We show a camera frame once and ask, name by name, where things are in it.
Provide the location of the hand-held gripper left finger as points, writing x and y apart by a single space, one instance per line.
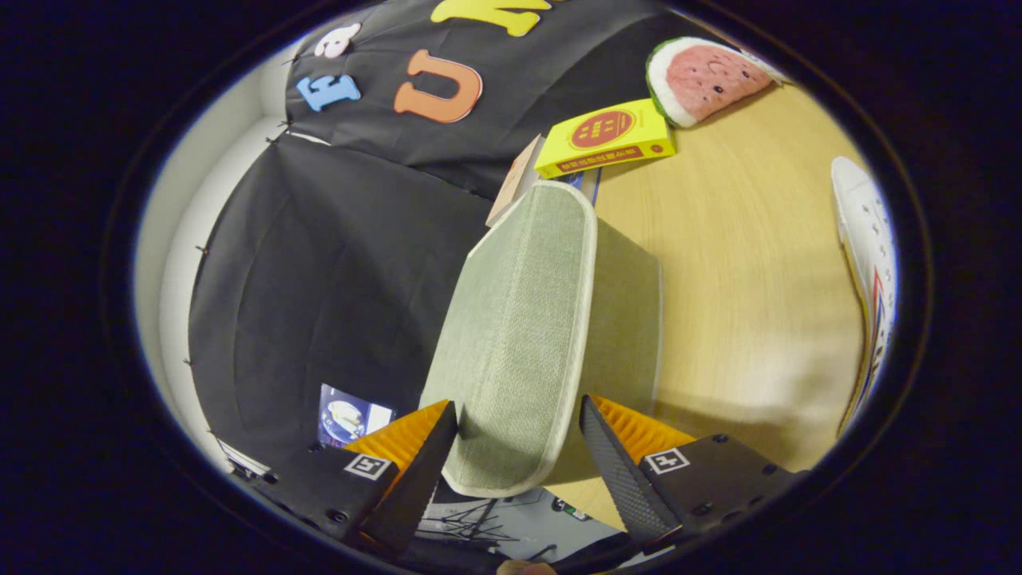
415 487

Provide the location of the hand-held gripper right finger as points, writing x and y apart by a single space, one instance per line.
627 483

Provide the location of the green fabric storage box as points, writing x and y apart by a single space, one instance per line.
519 335

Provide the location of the white canvas shoe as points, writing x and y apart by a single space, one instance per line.
866 239

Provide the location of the white black printed sheet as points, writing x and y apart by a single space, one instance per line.
471 519

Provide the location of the blue printed poster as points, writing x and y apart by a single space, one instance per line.
347 415

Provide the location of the black backdrop cloth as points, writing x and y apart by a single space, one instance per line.
319 279

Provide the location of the beige book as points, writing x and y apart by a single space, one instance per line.
517 182

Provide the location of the yellow book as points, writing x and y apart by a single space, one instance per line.
607 136

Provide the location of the watermelon slice plush toy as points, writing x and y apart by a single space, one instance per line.
703 80

